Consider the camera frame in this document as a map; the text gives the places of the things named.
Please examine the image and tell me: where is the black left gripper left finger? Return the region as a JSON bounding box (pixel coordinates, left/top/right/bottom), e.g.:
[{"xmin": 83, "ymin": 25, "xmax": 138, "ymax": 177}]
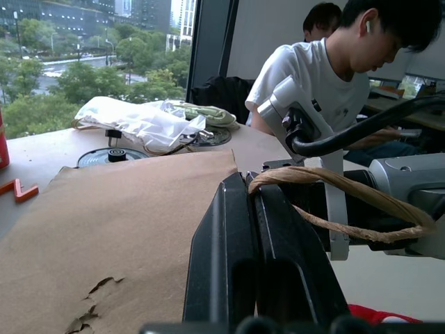
[{"xmin": 183, "ymin": 172, "xmax": 260, "ymax": 323}]

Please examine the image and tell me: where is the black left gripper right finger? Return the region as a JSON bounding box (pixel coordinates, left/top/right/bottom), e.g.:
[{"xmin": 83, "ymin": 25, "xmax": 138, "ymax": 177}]
[{"xmin": 246, "ymin": 172, "xmax": 350, "ymax": 323}]

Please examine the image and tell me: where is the brown paper bag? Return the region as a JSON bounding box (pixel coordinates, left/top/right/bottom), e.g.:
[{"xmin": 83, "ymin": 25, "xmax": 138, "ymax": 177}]
[{"xmin": 0, "ymin": 149, "xmax": 437, "ymax": 334}]

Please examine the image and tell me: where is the red plush toy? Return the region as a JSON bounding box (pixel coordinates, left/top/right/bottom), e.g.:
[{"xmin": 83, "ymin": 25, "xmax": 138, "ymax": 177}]
[{"xmin": 347, "ymin": 303, "xmax": 423, "ymax": 326}]

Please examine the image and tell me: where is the white plastic bag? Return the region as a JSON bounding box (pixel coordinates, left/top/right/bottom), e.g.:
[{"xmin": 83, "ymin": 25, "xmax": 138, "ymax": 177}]
[{"xmin": 74, "ymin": 96, "xmax": 207, "ymax": 154}]

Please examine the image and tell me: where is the black round disc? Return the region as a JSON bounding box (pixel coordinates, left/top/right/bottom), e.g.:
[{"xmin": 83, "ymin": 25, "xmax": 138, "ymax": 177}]
[
  {"xmin": 76, "ymin": 147, "xmax": 151, "ymax": 169},
  {"xmin": 186, "ymin": 126, "xmax": 232, "ymax": 148}
]

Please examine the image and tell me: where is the person in white t-shirt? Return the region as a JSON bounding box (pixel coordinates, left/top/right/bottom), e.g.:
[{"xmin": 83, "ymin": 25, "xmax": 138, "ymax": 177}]
[{"xmin": 245, "ymin": 0, "xmax": 445, "ymax": 168}]

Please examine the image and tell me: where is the grey smartphone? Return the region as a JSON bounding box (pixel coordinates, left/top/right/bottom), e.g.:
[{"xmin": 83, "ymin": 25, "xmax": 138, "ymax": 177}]
[{"xmin": 398, "ymin": 128, "xmax": 423, "ymax": 140}]

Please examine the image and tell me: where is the pale green cloth item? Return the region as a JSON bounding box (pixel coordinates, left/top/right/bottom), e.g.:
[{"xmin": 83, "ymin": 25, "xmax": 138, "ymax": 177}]
[{"xmin": 173, "ymin": 102, "xmax": 241, "ymax": 132}]

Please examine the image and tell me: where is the black backpack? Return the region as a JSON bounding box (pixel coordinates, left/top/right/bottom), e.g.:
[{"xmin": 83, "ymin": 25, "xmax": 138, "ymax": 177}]
[{"xmin": 191, "ymin": 76, "xmax": 257, "ymax": 125}]

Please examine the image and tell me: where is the cluttered background desk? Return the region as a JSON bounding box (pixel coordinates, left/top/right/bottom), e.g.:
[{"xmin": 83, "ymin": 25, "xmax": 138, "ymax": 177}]
[{"xmin": 363, "ymin": 74, "xmax": 445, "ymax": 132}]

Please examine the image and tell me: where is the small black plug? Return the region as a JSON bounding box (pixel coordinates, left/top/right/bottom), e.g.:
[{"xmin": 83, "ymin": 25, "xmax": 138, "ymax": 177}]
[{"xmin": 105, "ymin": 129, "xmax": 123, "ymax": 148}]

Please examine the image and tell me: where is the dark-haired person behind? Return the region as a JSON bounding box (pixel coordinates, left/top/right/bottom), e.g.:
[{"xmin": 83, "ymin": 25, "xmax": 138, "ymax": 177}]
[{"xmin": 302, "ymin": 2, "xmax": 343, "ymax": 43}]

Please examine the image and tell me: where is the orange zigzag piece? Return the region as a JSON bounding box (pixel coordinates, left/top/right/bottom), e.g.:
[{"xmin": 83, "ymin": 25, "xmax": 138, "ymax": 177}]
[{"xmin": 0, "ymin": 178, "xmax": 40, "ymax": 204}]

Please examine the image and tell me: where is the red can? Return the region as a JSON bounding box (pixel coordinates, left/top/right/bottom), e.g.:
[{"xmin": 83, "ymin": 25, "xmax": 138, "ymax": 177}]
[{"xmin": 0, "ymin": 107, "xmax": 10, "ymax": 170}]

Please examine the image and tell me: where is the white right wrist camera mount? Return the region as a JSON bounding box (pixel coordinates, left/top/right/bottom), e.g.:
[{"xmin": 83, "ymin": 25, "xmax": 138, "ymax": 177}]
[{"xmin": 257, "ymin": 74, "xmax": 350, "ymax": 262}]

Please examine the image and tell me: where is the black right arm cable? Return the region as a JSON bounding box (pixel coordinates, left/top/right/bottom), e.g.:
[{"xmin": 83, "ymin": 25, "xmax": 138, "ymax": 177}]
[{"xmin": 291, "ymin": 95, "xmax": 445, "ymax": 157}]

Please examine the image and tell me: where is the dark window frame post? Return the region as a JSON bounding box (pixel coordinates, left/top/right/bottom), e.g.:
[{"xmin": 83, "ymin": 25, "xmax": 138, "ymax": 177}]
[{"xmin": 185, "ymin": 0, "xmax": 241, "ymax": 102}]

